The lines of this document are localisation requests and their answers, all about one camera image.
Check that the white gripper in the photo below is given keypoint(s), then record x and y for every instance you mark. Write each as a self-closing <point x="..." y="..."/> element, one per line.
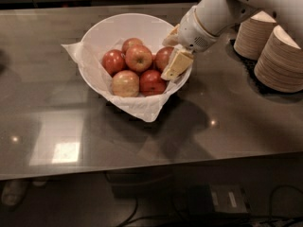
<point x="193" y="32"/>

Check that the red apple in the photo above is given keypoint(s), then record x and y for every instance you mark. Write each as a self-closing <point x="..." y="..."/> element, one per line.
<point x="151" y="83"/>
<point x="161" y="59"/>
<point x="138" y="58"/>
<point x="130" y="42"/>
<point x="113" y="61"/>

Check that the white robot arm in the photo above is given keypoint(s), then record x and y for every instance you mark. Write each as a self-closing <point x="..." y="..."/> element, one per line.
<point x="202" y="25"/>

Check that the red apple top back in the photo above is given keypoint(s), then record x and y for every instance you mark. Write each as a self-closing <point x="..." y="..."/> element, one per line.
<point x="130" y="42"/>

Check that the yellowish apple front left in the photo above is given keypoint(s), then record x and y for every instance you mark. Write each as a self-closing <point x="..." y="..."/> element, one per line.
<point x="126" y="84"/>

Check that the white bowl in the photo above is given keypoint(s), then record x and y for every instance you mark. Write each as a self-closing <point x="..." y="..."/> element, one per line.
<point x="110" y="33"/>

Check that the black mat under plates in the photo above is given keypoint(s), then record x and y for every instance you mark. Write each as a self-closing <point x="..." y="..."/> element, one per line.
<point x="250" y="66"/>

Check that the paper plate stack rear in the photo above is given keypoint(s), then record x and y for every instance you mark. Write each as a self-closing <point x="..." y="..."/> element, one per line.
<point x="253" y="35"/>

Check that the paper plate stack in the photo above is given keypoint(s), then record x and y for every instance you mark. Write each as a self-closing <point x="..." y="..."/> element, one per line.
<point x="253" y="35"/>
<point x="280" y="64"/>

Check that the white paper liner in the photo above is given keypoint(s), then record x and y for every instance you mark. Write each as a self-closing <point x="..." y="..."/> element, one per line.
<point x="146" y="108"/>

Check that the paper plate stack front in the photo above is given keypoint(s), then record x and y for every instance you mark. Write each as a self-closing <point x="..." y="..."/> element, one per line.
<point x="280" y="64"/>

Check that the black box under table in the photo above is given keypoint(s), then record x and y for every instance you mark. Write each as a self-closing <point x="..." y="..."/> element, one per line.
<point x="226" y="200"/>

